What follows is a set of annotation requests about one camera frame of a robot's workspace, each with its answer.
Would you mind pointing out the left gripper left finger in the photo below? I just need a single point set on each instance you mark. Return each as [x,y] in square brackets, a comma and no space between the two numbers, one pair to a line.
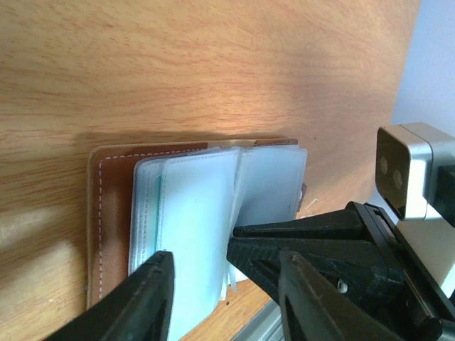
[138,309]

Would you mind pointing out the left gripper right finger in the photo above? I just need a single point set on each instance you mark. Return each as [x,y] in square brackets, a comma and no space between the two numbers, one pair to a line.
[313,309]

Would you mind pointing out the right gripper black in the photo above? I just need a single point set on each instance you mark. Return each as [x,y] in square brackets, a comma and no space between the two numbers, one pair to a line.
[369,261]

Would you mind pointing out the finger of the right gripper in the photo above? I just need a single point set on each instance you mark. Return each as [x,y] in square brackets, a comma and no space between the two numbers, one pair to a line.
[302,223]

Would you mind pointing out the brown leather card holder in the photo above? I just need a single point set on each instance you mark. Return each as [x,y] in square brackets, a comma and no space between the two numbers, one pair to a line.
[207,189]

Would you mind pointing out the aluminium rail frame front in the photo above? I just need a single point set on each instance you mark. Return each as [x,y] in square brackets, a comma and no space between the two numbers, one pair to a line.
[266,325]

